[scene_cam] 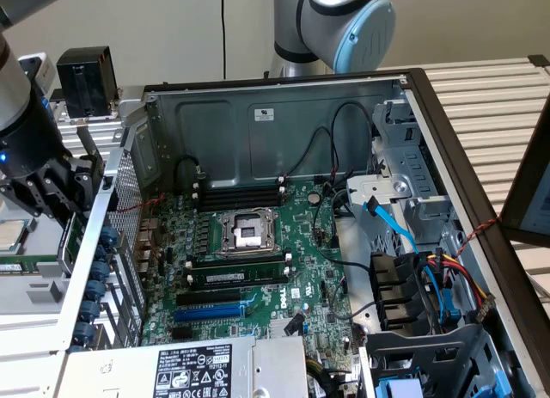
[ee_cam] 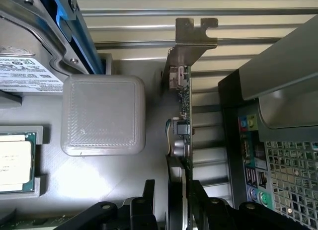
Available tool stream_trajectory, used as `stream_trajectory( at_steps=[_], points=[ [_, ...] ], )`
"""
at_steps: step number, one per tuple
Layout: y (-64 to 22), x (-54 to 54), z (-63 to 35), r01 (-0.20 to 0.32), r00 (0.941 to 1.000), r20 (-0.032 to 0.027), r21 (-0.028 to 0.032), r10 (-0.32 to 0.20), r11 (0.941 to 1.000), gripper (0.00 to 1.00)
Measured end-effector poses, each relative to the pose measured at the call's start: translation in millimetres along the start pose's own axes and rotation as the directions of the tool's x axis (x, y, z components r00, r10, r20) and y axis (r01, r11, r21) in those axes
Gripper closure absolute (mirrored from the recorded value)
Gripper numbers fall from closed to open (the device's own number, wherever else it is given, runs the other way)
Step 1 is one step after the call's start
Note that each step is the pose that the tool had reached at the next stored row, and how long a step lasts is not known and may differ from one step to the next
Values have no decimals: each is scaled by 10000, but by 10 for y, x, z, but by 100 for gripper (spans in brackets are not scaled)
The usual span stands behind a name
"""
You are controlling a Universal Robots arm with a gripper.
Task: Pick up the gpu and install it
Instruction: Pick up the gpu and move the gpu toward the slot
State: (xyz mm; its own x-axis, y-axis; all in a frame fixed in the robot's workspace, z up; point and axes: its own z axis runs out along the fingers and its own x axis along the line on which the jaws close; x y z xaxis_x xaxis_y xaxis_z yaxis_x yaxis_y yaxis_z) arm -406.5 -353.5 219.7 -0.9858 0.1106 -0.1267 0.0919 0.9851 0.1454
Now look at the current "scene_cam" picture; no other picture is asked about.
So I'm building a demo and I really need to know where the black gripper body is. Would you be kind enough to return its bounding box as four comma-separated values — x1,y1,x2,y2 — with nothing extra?
0,99,66,182

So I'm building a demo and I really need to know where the green graphics card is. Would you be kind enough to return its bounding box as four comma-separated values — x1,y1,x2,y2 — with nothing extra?
57,208,91,273

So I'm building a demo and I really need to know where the silver CPU chip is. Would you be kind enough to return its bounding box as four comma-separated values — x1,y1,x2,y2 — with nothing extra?
0,219,34,254

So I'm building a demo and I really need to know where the loose green RAM stick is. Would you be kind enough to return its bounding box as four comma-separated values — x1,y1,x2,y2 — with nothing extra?
0,254,60,275

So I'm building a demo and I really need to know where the metal rear port block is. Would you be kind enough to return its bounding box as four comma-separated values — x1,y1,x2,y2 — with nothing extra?
137,217,158,249

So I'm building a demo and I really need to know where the black heatsink fan block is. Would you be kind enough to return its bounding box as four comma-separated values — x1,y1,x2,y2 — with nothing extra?
55,45,119,119

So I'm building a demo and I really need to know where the grey parts rack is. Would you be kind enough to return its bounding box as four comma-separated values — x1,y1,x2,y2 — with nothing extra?
0,181,94,317

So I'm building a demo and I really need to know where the open grey PC case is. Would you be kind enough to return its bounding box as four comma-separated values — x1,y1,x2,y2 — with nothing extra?
53,66,550,398

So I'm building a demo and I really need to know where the long black expansion slot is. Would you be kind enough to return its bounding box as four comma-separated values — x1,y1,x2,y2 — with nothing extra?
174,287,242,308

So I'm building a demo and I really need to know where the metal CPU socket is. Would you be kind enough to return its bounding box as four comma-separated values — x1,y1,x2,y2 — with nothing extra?
214,206,283,260

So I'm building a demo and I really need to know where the blue expansion slot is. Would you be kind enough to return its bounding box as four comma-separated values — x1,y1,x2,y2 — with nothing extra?
173,302,247,325

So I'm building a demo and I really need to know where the RAM slot with white latches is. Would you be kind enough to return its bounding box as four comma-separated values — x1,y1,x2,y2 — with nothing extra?
192,187,287,205
184,252,294,271
192,177,287,195

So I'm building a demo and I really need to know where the green Dell motherboard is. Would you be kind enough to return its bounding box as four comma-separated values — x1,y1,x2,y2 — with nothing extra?
141,181,370,373

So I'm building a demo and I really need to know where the silver chipset heatsink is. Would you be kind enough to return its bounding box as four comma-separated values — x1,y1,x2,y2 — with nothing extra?
268,316,297,340

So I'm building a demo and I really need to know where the silver power supply unit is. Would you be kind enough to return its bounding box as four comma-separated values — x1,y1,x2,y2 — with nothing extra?
55,335,310,398

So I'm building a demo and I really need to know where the metal disk bay cage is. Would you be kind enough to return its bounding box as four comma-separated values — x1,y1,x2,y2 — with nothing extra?
343,99,456,227

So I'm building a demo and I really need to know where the pale blue plastic block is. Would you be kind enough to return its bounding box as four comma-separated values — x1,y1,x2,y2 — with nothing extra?
375,377,425,398

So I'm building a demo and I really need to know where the dark grey disk bay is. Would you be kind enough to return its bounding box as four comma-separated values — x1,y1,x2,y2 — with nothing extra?
358,322,525,398

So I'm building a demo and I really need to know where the black framed monitor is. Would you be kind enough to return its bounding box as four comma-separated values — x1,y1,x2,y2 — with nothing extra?
500,96,550,247

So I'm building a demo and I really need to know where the blue plastic tab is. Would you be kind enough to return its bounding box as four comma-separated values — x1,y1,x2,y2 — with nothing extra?
472,369,509,398

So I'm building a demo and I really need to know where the red black twisted wire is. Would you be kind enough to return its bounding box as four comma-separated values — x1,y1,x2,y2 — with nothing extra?
455,217,502,257
115,193,168,244

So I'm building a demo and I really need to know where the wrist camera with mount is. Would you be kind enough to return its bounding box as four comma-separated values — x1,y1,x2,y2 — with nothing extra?
19,52,58,101

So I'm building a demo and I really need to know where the thin black hanging cable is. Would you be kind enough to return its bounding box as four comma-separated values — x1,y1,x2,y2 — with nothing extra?
218,0,229,80

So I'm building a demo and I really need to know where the blue SATA wire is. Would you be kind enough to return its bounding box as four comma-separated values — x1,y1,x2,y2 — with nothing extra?
363,195,463,330

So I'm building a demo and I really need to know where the black plastic fan duct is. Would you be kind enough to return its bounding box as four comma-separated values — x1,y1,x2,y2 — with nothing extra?
369,251,431,333

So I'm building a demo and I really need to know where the coloured power wire bundle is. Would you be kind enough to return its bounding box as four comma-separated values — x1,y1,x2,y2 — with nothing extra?
414,251,496,327

